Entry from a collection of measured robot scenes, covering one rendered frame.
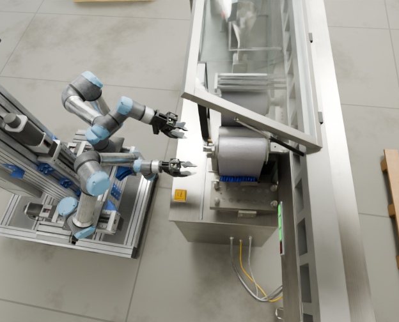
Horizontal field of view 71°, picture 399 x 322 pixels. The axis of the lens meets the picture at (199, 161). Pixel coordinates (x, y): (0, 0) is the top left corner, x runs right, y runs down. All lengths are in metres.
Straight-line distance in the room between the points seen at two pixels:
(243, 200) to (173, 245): 1.18
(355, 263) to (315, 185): 0.36
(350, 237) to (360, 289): 0.18
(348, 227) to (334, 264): 0.31
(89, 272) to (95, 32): 3.07
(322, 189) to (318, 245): 0.19
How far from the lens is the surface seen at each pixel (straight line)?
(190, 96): 0.81
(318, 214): 1.00
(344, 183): 1.31
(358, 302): 1.22
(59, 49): 4.41
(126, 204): 2.60
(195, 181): 1.80
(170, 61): 3.70
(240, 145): 1.43
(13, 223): 3.05
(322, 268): 0.97
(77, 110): 1.52
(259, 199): 1.63
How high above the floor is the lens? 2.57
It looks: 64 degrees down
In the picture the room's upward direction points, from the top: 10 degrees counter-clockwise
